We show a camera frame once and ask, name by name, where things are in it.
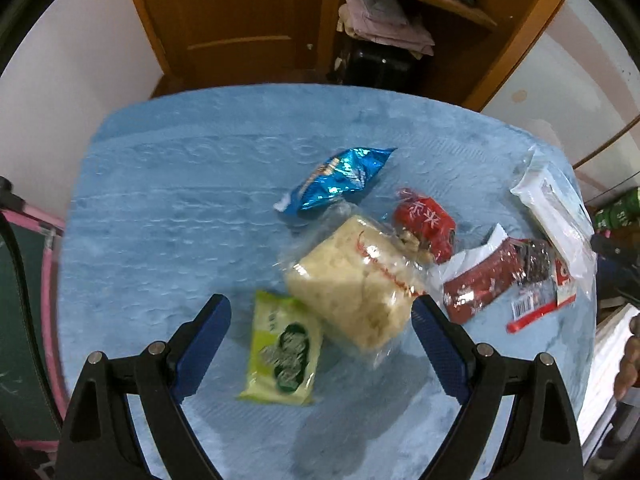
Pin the brown wooden door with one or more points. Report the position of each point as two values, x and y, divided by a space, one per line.
240 20

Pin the clear packet with white contents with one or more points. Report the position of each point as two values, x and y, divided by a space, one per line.
555 205

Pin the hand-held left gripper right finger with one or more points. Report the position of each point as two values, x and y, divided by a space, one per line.
440 350

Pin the green chalkboard with pink frame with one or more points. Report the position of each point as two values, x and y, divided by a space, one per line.
25 310

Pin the pile of folded pink clothes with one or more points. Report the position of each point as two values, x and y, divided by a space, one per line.
380 20

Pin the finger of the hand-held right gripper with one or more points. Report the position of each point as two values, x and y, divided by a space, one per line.
617 249

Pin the black suitcase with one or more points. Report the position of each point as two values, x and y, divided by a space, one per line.
375 67

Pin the person's right hand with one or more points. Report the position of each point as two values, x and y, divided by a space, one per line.
631 360

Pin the clear rice cracker packet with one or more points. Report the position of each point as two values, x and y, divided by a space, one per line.
350 285

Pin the small red snack packet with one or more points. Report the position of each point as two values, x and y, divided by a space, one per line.
425 222

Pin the white plastic tray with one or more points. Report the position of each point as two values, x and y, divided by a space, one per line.
605 360

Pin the dark red snack packet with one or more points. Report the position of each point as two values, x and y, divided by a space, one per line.
480 280

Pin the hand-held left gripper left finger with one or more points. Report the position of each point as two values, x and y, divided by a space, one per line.
205 350

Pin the wardrobe with flowered sliding doors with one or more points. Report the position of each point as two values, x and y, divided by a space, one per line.
575 85

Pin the green printed bag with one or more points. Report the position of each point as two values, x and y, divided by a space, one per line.
620 215

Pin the green snack packet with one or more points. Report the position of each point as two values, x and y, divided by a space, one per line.
285 355

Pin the blue tablecloth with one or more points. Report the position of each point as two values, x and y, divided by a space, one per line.
175 210

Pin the blue foil snack wrapper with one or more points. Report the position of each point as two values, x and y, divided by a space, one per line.
340 175

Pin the wooden corner shelf cabinet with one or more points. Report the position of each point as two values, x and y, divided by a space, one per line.
520 35

